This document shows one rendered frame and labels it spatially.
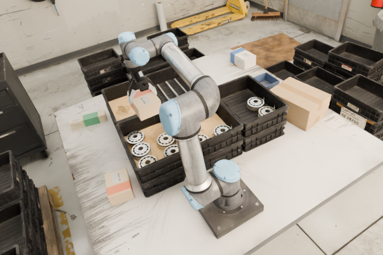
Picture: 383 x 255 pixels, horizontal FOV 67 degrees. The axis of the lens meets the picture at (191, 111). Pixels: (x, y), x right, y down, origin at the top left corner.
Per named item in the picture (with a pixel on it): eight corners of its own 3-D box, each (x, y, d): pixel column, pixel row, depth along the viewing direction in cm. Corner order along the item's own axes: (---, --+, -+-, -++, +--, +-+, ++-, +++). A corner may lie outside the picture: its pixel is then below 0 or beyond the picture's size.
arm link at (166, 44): (236, 90, 98) (168, 24, 126) (209, 103, 95) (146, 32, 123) (233, 112, 107) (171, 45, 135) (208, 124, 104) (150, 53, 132)
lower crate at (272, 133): (286, 135, 173) (288, 120, 166) (244, 155, 165) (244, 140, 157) (247, 101, 202) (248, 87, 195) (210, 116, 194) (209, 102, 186)
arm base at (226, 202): (249, 199, 137) (250, 188, 130) (223, 216, 132) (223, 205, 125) (230, 177, 147) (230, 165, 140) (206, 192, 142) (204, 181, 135)
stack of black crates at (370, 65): (377, 99, 274) (394, 56, 245) (353, 112, 263) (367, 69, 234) (339, 79, 304) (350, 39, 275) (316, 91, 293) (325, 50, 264)
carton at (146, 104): (163, 111, 147) (160, 100, 142) (141, 120, 143) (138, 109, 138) (150, 97, 158) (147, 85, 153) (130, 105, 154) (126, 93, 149)
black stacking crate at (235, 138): (244, 141, 158) (244, 126, 151) (196, 163, 150) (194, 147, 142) (209, 104, 187) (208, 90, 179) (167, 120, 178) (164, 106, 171)
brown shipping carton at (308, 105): (266, 110, 193) (268, 90, 183) (286, 95, 203) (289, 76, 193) (305, 131, 174) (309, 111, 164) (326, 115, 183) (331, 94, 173)
